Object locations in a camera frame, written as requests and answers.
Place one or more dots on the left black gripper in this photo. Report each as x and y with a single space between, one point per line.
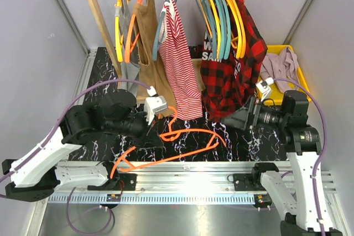
149 139

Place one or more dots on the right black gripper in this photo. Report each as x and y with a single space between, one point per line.
239 119

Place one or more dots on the orange hanger with pink top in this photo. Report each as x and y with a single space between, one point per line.
123 165

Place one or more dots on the red white striped tank top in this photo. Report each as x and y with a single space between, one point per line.
180 73

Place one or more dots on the tan tank top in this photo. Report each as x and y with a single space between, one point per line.
151 72

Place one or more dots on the pink tank top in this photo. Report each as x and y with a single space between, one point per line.
283 65

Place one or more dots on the teal hanger with striped top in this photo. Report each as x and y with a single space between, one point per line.
161 33

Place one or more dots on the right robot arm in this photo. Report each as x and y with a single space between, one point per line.
304 213

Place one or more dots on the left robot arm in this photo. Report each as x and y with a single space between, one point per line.
38 175

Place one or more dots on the grey tank top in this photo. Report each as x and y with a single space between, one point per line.
132 69

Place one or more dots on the orange hanger with tan top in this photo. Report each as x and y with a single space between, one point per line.
129 43

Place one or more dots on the yellow hanger with grey top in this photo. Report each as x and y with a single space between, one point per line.
117 32

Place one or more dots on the red black plaid shirt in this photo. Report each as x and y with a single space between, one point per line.
229 83

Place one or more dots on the yellow plastic bin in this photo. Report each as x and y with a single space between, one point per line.
279 87

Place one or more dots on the black marble mat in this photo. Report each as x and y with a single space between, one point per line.
261 144

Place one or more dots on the bunch of empty hangers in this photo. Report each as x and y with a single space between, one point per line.
225 30

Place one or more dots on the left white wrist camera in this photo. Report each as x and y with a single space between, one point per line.
154 104

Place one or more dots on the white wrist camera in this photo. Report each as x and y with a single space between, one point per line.
264 87
154 104

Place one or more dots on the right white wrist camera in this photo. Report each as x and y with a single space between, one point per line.
264 87

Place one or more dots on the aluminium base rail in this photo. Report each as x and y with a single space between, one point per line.
174 183

